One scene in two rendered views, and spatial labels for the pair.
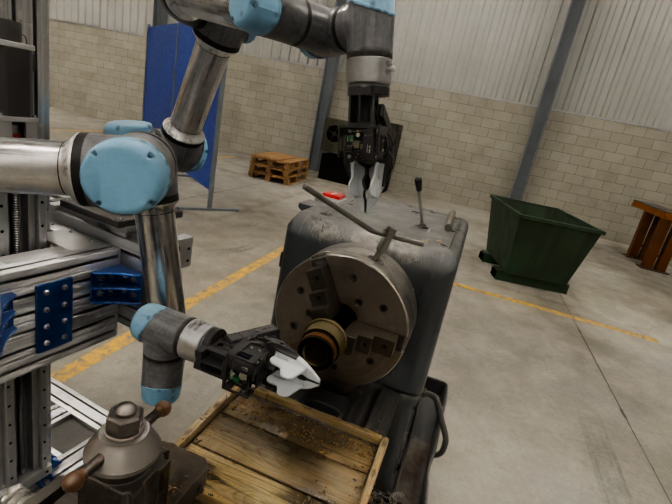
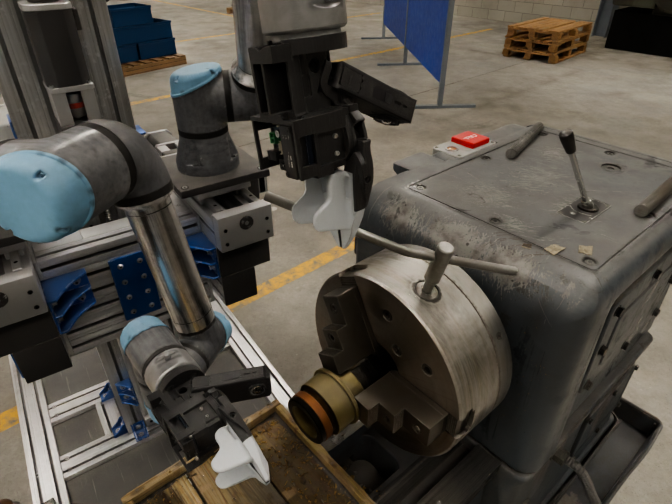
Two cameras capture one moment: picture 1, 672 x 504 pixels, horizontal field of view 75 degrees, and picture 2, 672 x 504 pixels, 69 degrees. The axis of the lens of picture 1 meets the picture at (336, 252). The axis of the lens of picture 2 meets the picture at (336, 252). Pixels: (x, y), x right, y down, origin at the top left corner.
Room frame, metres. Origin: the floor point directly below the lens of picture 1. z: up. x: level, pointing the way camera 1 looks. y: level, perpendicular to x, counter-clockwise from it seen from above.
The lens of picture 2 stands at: (0.42, -0.28, 1.65)
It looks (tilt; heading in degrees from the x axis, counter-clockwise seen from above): 34 degrees down; 33
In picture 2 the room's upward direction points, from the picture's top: straight up
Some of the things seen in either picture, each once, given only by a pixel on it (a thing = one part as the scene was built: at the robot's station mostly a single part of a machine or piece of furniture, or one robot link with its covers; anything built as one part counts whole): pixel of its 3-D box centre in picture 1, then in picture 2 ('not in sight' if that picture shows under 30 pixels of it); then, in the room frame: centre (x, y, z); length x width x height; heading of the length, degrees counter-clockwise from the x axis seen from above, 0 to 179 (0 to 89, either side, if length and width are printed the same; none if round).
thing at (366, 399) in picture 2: (374, 340); (410, 411); (0.85, -0.12, 1.08); 0.12 x 0.11 x 0.05; 74
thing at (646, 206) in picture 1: (649, 234); not in sight; (8.10, -5.53, 0.50); 1.61 x 0.44 x 1.00; 166
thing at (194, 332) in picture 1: (200, 340); (174, 375); (0.71, 0.21, 1.08); 0.08 x 0.05 x 0.08; 164
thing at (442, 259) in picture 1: (376, 273); (522, 263); (1.34, -0.14, 1.06); 0.59 x 0.48 x 0.39; 164
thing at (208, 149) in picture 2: not in sight; (205, 144); (1.18, 0.61, 1.21); 0.15 x 0.15 x 0.10
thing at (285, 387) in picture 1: (289, 386); (237, 471); (0.65, 0.03, 1.06); 0.09 x 0.06 x 0.03; 74
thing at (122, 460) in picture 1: (123, 440); not in sight; (0.39, 0.19, 1.13); 0.08 x 0.08 x 0.03
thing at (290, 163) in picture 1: (280, 167); (547, 39); (9.03, 1.46, 0.22); 1.25 x 0.86 x 0.44; 169
